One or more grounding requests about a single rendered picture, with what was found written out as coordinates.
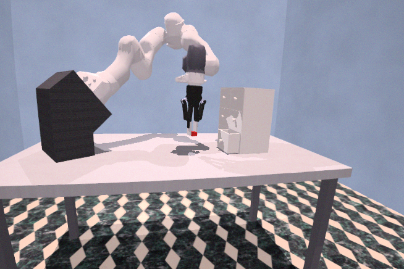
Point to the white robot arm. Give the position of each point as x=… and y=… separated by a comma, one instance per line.
x=139, y=58

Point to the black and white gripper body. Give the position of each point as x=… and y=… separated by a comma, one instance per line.
x=191, y=93

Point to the white chest of drawers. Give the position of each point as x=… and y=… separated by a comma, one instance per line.
x=256, y=120

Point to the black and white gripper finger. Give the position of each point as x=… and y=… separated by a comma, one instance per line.
x=187, y=113
x=198, y=113

